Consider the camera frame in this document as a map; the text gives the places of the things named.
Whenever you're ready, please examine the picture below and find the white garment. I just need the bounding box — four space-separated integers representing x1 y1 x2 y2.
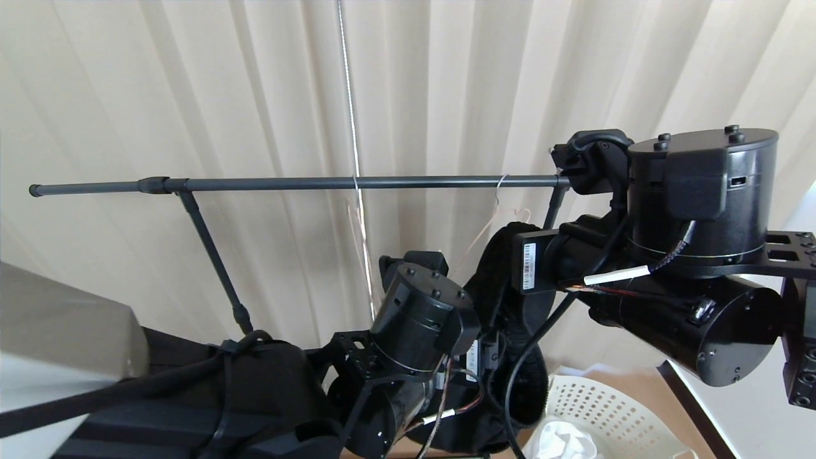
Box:
523 418 606 459

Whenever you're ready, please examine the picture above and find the white laundry basket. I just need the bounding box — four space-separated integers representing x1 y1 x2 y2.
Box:
539 375 699 459

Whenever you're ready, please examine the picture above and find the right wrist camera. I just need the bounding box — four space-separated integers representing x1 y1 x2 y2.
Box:
550 129 636 196

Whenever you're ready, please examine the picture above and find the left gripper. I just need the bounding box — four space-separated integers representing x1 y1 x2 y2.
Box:
462 331 506 390

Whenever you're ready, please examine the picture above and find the black garment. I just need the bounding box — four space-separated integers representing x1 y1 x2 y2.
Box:
408 221 550 455

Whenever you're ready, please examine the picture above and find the pink clothes hanger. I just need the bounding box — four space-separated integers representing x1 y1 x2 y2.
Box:
465 175 530 268
344 175 367 256

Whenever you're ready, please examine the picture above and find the black clothes rack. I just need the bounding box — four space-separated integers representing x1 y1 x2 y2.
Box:
29 175 571 339

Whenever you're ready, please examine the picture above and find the beige curtain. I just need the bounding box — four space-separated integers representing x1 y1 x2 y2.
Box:
0 0 816 377

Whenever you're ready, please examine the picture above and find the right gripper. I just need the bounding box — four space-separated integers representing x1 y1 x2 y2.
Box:
513 214 632 295

